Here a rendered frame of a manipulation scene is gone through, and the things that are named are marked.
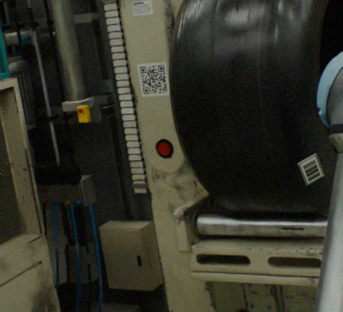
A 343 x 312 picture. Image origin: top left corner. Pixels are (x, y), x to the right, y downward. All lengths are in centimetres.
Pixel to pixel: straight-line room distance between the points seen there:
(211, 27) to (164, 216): 54
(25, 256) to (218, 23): 71
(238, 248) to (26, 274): 49
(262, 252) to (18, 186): 60
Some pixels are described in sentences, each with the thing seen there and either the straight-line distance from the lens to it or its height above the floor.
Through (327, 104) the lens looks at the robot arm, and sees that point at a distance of 124.
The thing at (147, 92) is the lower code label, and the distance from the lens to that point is 202.
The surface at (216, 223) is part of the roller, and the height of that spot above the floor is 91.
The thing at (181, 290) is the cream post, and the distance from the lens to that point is 214.
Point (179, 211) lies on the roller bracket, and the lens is 193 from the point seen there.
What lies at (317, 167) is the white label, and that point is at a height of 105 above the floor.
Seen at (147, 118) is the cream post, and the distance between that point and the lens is 204.
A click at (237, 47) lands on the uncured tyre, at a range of 170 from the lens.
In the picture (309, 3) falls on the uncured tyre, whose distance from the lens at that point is 172.
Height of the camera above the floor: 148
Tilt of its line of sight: 11 degrees down
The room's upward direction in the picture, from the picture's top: 9 degrees counter-clockwise
